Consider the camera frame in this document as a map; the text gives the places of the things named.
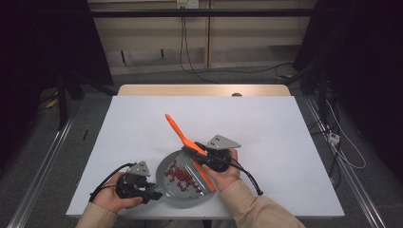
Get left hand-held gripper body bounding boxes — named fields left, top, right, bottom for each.
left=115, top=161, right=152, bottom=200

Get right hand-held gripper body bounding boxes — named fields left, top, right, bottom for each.
left=198, top=134, right=242, bottom=174

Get grey dustpan with orange edge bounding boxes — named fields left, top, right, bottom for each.
left=148, top=149, right=218, bottom=203

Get red kidney beans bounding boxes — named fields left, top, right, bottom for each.
left=163, top=159, right=203, bottom=194

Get orange-handled grey brush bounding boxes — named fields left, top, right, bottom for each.
left=164, top=113, right=208, bottom=174

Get person's right hand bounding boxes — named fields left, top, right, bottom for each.
left=201, top=148, right=241, bottom=193

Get person's left hand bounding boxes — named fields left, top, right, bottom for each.
left=92, top=171, right=144, bottom=214

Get light wooden table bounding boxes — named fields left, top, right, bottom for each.
left=117, top=84, right=292, bottom=97

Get black metal stand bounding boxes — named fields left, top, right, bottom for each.
left=55, top=70, right=118, bottom=131
left=281, top=61, right=331, bottom=134

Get black horizontal bar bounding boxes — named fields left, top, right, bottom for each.
left=88, top=9, right=317, bottom=18

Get dark curtain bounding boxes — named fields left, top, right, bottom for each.
left=0, top=0, right=113, bottom=165
left=293, top=0, right=403, bottom=172

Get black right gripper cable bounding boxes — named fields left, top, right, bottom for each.
left=221, top=156, right=264, bottom=197

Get aluminium floor rail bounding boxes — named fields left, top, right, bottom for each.
left=8, top=115, right=77, bottom=228
left=303, top=96, right=386, bottom=228

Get black wall cable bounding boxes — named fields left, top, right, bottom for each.
left=179, top=7, right=220, bottom=85
left=182, top=7, right=294, bottom=74

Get white wall socket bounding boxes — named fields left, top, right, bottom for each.
left=176, top=0, right=200, bottom=10

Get white floor cable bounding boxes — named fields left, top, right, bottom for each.
left=326, top=99, right=368, bottom=170

